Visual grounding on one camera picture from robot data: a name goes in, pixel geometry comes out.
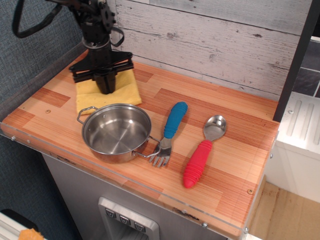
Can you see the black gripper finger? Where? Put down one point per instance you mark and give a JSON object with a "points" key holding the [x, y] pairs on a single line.
{"points": [[111, 82], [102, 84]]}

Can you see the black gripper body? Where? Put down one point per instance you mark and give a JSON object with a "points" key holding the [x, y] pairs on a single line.
{"points": [[101, 60]]}

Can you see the yellow cloth napkin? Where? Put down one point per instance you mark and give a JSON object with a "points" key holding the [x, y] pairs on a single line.
{"points": [[126, 92]]}

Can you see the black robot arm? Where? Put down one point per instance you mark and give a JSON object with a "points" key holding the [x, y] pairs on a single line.
{"points": [[95, 19]]}

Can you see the small steel pot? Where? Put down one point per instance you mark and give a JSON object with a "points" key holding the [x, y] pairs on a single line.
{"points": [[116, 133]]}

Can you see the grey toy fridge cabinet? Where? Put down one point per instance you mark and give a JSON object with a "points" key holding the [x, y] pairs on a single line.
{"points": [[81, 192]]}

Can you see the silver dispenser panel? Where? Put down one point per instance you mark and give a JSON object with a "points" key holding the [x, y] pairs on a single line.
{"points": [[122, 223]]}

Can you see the white toy sink unit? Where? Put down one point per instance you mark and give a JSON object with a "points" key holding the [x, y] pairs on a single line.
{"points": [[294, 162]]}

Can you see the blue handled fork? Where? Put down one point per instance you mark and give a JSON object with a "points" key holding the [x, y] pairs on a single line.
{"points": [[162, 152]]}

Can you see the red handled spoon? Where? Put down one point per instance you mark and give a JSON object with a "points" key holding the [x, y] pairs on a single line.
{"points": [[214, 129]]}

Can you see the dark right vertical post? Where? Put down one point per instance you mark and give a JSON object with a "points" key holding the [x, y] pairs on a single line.
{"points": [[301, 49]]}

